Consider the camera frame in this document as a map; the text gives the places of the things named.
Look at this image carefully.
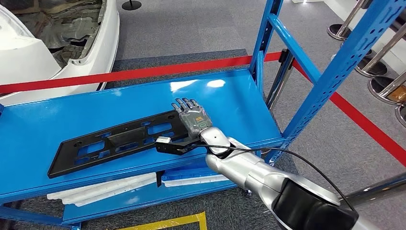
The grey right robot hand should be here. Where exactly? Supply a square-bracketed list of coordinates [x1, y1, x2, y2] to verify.
[171, 97, 214, 139]

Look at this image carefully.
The long black plastic part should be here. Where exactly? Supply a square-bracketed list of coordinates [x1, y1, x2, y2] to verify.
[47, 109, 191, 179]

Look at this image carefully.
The blue metal shelf rack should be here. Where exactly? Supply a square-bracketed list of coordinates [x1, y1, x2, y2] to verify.
[0, 0, 406, 230]

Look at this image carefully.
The white plastic crate stack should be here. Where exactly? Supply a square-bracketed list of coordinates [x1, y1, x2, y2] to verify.
[46, 172, 158, 207]

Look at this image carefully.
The black round stand base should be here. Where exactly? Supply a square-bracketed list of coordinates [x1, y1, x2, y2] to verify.
[122, 0, 142, 11]

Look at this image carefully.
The white car body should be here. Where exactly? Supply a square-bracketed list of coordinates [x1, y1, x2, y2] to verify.
[0, 0, 121, 105]

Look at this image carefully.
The white low platform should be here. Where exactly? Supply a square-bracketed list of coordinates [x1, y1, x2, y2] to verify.
[323, 0, 406, 75]

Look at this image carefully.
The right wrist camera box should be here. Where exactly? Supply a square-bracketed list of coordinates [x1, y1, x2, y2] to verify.
[155, 136, 203, 156]

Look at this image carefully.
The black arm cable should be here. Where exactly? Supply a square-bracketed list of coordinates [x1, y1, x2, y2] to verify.
[187, 143, 358, 213]

